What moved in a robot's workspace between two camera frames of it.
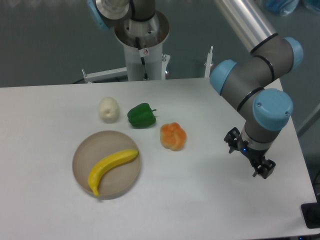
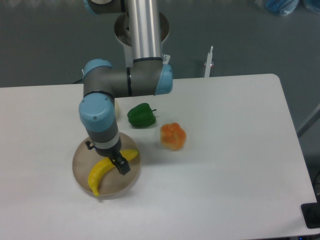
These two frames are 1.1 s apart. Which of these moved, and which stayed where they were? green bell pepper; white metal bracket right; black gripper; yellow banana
Moved: black gripper
Stayed: white metal bracket right; yellow banana; green bell pepper
